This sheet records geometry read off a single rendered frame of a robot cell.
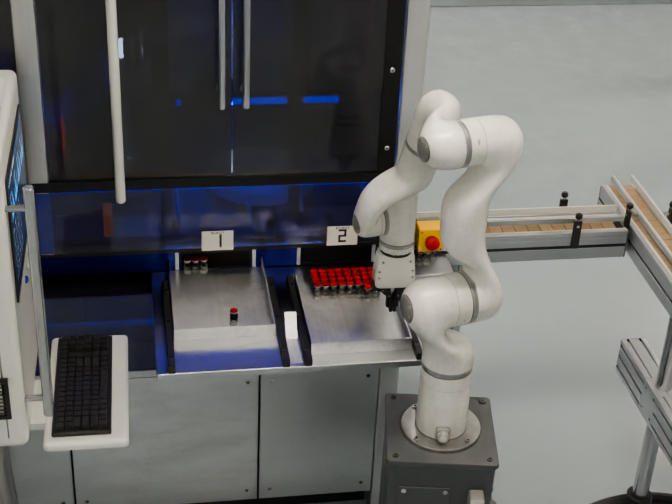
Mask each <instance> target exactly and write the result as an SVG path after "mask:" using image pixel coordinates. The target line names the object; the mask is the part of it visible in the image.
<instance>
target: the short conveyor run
mask: <svg viewBox="0 0 672 504"><path fill-rule="evenodd" d="M568 194H569V193H568V192H567V191H563V192H562V194H561V196H562V197H563V199H560V202H559V207H538V208H511V209H489V210H488V218H487V225H486V234H485V243H486V250H487V254H488V257H489V260H490V262H491V263H494V262H517V261H539V260H562V259H584V258H606V257H624V256H625V251H626V246H627V240H628V235H629V233H628V229H627V228H625V227H624V225H623V224H622V223H621V221H624V217H625V216H624V214H621V215H617V214H616V213H615V211H616V209H617V205H590V206H567V205H568V199H566V198H567V197H568ZM440 215H441V211H432V212H416V218H419V217H439V218H440ZM437 254H446V256H447V258H448V260H449V262H450V264H463V263H462V262H460V261H458V260H457V259H455V258H454V257H452V256H451V255H450V254H449V253H448V252H447V251H446V249H445V248H444V246H443V250H442V251H437Z"/></svg>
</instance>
